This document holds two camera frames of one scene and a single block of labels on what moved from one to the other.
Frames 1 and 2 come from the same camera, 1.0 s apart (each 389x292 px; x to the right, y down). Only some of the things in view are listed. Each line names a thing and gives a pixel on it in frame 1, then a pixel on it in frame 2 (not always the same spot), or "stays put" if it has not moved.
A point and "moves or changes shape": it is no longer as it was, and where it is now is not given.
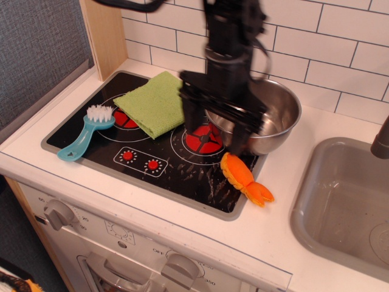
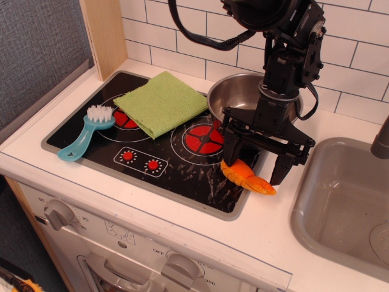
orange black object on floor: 19,285 stays put
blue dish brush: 97,117 stays put
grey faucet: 380,147 stays put
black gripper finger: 194,115 → 231,146
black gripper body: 224,90 → 266,128
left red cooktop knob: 127,156 stays put
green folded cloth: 157,105 stays put
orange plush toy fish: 238,173 moves or changes shape
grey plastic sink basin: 340,208 stays put
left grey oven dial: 58,213 stays put
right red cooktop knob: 152,165 stays put
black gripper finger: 241,139 → 282,167
